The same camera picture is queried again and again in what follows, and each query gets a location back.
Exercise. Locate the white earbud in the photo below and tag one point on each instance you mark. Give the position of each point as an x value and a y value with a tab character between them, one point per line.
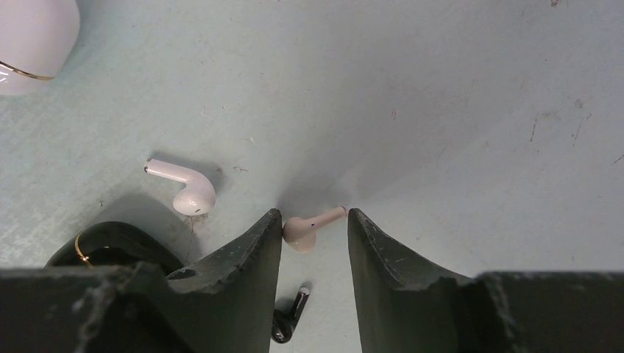
197	197

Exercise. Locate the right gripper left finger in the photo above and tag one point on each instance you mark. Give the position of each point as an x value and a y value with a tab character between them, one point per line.
221	303

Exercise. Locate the pink earbud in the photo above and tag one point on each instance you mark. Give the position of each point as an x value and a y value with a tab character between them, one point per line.
300	233

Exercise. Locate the black earbud charging case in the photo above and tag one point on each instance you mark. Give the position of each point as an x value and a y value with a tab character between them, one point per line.
114	243

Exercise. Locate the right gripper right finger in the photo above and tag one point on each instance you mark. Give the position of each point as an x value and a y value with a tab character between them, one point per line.
406	303

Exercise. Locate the white earbud charging case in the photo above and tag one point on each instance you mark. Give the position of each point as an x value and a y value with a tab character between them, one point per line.
37	37

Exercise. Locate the black earbud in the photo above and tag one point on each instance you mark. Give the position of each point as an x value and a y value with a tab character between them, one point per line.
285	323

